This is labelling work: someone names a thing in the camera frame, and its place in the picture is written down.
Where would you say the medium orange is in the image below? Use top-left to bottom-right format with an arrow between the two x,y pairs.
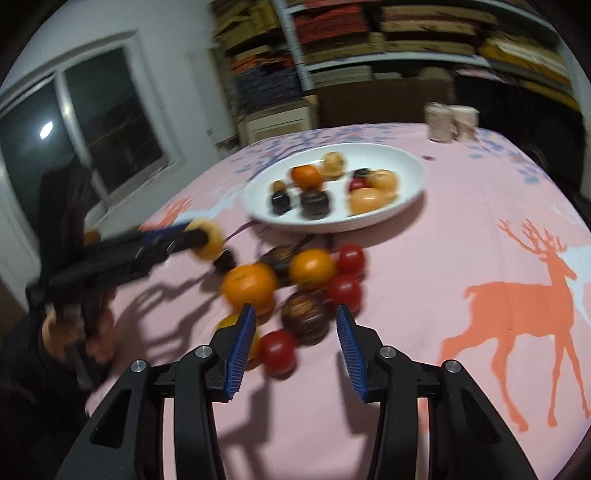
291,165 -> 324,191
290,249 -> 338,289

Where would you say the yellow round pear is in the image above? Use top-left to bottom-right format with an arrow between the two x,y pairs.
349,188 -> 393,215
187,219 -> 225,260
323,152 -> 347,178
368,169 -> 399,193

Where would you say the beige drink can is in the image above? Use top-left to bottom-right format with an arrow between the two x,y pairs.
425,102 -> 455,143

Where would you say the white leaning board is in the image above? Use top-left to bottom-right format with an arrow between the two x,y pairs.
185,50 -> 222,148

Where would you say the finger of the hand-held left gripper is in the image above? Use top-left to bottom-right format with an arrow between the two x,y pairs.
139,220 -> 195,245
152,229 -> 209,266

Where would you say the pile of patterned boxes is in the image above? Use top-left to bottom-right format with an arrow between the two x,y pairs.
210,0 -> 308,116

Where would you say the large orange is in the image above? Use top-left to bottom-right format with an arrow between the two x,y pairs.
221,263 -> 280,315

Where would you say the white round plate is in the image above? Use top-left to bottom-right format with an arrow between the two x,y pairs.
243,142 -> 426,233

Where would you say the brown wooden board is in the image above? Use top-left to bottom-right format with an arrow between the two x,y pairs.
316,76 -> 455,127

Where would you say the shelf of stacked boxes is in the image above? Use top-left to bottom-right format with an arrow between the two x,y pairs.
286,0 -> 580,109

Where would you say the pink deer print tablecloth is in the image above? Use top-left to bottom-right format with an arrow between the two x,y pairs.
85,122 -> 591,480

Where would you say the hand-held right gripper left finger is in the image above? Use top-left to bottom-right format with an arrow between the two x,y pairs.
54,303 -> 257,480

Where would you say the window with white frame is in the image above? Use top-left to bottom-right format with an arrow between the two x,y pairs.
0,30 -> 183,278

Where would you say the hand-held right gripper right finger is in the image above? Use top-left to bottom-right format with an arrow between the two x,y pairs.
335,304 -> 539,480

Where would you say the white paper cup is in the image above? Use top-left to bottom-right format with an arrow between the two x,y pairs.
448,105 -> 478,141

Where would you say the framed picture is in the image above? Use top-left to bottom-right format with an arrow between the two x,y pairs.
238,95 -> 319,148

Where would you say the person's left hand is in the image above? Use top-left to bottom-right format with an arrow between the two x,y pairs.
41,291 -> 116,365

